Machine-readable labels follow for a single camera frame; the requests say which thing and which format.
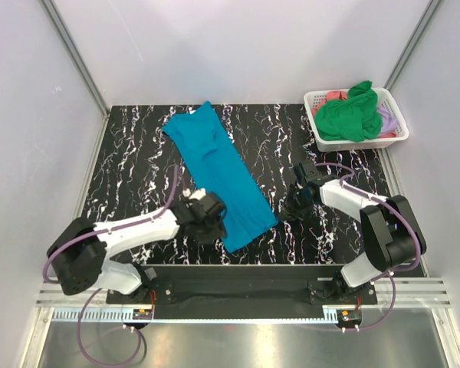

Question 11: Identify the green t shirt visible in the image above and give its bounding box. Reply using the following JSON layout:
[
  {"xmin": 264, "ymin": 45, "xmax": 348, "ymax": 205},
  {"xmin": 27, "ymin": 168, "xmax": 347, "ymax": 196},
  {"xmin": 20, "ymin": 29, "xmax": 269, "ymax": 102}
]
[{"xmin": 314, "ymin": 80, "xmax": 383, "ymax": 143}]

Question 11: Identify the aluminium rail bar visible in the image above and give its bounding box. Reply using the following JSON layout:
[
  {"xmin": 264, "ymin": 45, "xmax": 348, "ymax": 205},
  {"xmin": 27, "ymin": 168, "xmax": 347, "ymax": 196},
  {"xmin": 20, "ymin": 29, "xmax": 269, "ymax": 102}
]
[{"xmin": 34, "ymin": 278, "xmax": 451, "ymax": 309}]

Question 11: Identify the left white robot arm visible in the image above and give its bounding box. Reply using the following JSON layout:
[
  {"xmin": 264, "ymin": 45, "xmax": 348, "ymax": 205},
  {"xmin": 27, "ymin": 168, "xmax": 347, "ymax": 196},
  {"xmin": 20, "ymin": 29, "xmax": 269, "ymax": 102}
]
[{"xmin": 45, "ymin": 189, "xmax": 227, "ymax": 304}]

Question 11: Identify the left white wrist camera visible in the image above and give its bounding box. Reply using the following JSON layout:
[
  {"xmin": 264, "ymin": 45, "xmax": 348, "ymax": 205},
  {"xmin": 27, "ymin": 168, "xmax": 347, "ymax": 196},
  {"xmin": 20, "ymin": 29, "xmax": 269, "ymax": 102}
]
[{"xmin": 182, "ymin": 189, "xmax": 206, "ymax": 203}]

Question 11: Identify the pink t shirt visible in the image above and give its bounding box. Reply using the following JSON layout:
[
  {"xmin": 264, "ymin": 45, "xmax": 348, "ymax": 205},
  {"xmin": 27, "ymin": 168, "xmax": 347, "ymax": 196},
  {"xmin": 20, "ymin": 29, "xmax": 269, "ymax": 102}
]
[{"xmin": 312, "ymin": 90, "xmax": 348, "ymax": 117}]

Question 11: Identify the white plastic laundry basket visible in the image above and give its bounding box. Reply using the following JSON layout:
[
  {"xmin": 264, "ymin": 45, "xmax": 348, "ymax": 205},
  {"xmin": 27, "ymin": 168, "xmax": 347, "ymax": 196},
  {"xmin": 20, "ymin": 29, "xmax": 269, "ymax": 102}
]
[{"xmin": 304, "ymin": 87, "xmax": 409, "ymax": 153}]

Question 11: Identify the blue t shirt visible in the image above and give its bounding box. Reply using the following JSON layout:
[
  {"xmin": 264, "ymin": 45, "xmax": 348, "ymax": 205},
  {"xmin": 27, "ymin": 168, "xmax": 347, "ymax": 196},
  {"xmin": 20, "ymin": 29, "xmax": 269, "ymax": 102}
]
[{"xmin": 163, "ymin": 102, "xmax": 278, "ymax": 252}]

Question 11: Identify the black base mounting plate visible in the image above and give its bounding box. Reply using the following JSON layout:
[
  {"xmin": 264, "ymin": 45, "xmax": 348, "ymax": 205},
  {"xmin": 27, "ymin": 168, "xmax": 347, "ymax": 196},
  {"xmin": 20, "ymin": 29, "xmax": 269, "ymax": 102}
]
[{"xmin": 107, "ymin": 264, "xmax": 377, "ymax": 321}]

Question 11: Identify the left aluminium frame post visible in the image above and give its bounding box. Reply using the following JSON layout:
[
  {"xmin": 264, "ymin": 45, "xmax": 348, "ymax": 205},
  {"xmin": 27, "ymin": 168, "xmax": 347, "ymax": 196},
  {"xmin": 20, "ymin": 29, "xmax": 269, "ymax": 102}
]
[{"xmin": 39, "ymin": 0, "xmax": 110, "ymax": 117}]

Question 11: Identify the lilac t shirt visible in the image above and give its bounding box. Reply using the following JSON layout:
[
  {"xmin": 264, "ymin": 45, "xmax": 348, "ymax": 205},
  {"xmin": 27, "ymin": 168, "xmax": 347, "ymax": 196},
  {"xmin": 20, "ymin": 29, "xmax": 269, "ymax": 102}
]
[{"xmin": 376, "ymin": 107, "xmax": 398, "ymax": 137}]

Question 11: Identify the right aluminium frame post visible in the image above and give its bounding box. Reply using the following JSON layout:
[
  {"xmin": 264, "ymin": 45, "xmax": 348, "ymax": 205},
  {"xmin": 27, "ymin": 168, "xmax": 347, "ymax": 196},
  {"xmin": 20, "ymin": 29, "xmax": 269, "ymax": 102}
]
[{"xmin": 383, "ymin": 0, "xmax": 444, "ymax": 90}]

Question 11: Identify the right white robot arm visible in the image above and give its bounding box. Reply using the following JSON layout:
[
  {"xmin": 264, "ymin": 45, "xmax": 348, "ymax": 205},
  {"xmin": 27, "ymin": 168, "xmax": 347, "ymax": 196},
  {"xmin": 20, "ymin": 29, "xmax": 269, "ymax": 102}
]
[{"xmin": 278, "ymin": 161, "xmax": 426, "ymax": 304}]

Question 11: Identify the aluminium frame post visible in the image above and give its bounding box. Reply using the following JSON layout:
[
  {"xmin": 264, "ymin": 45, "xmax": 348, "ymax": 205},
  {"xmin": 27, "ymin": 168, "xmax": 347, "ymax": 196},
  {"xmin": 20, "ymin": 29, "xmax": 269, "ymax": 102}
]
[
  {"xmin": 383, "ymin": 0, "xmax": 444, "ymax": 90},
  {"xmin": 39, "ymin": 0, "xmax": 110, "ymax": 117}
]

